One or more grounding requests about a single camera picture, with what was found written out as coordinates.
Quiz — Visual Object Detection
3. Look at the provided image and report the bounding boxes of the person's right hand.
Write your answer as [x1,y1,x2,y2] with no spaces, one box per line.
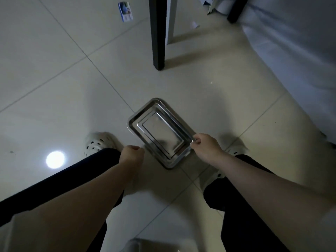
[190,133,226,166]

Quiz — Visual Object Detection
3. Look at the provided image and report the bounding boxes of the person's left hand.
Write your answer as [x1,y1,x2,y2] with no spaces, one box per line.
[119,145,145,167]

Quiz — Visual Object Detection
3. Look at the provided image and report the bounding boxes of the stainless steel rectangular tray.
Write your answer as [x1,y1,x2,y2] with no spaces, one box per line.
[127,98,196,170]

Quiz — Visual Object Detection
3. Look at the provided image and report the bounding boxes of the person's left forearm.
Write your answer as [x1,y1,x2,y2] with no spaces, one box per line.
[5,161,137,252]

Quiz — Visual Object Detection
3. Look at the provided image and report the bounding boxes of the person's right forearm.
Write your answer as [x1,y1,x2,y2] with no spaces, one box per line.
[210,151,336,252]

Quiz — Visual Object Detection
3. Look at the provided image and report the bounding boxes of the white left clog shoe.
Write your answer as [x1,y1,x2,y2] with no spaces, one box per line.
[84,132,124,158]

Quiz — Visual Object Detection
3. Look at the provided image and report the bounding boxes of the white clog shoe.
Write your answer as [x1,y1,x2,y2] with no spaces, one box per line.
[194,144,249,192]
[84,132,124,158]

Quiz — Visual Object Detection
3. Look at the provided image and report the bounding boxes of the white right clog shoe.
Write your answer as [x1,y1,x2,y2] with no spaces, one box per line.
[194,144,249,192]

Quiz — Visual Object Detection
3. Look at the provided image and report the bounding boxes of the black trousers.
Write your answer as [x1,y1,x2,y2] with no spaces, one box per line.
[0,148,292,252]

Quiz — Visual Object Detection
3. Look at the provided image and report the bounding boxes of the black furniture leg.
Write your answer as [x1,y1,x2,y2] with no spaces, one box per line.
[148,0,168,71]

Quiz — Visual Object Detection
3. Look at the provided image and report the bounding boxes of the white furniture leg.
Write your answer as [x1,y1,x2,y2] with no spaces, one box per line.
[166,0,179,45]

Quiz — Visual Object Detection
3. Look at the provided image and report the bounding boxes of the white folded paper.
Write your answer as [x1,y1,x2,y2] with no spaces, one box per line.
[206,0,224,15]

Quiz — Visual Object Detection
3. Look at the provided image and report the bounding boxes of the blue and white card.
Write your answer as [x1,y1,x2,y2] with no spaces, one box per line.
[118,1,134,22]

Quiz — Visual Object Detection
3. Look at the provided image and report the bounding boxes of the white bed sheet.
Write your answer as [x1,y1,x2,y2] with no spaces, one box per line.
[228,0,336,145]

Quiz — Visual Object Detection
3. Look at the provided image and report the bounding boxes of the black bed frame post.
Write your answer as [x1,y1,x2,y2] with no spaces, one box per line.
[227,0,250,24]

